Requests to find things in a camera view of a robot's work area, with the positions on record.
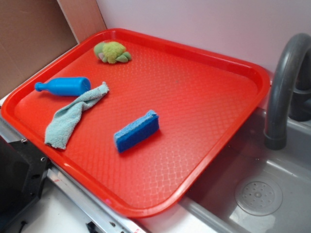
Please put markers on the blue plastic bottle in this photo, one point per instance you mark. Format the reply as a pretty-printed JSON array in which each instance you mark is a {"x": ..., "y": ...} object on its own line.
[{"x": 71, "y": 86}]

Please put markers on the green plush animal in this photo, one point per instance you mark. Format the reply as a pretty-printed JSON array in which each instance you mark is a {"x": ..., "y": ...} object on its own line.
[{"x": 112, "y": 52}]

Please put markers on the red plastic tray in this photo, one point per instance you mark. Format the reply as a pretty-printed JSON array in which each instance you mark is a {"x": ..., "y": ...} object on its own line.
[{"x": 202, "y": 99}]

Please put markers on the brown cardboard panel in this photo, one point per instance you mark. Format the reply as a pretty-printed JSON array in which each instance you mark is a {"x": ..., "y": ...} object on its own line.
[{"x": 33, "y": 33}]

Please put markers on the grey plastic sink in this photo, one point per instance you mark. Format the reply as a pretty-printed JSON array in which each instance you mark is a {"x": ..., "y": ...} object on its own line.
[{"x": 248, "y": 188}]

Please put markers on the light blue cloth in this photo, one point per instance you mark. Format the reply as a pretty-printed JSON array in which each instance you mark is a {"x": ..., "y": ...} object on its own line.
[{"x": 64, "y": 121}]

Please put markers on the metal rail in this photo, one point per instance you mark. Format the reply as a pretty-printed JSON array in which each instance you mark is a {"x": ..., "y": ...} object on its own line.
[{"x": 104, "y": 218}]

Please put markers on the grey toy faucet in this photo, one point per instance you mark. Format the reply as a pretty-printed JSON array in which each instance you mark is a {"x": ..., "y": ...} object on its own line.
[{"x": 290, "y": 94}]

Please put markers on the blue sponge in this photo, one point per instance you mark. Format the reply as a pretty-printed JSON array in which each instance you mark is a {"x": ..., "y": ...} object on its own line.
[{"x": 137, "y": 131}]

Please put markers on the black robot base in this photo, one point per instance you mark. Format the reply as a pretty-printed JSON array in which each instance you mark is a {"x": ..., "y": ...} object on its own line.
[{"x": 23, "y": 169}]

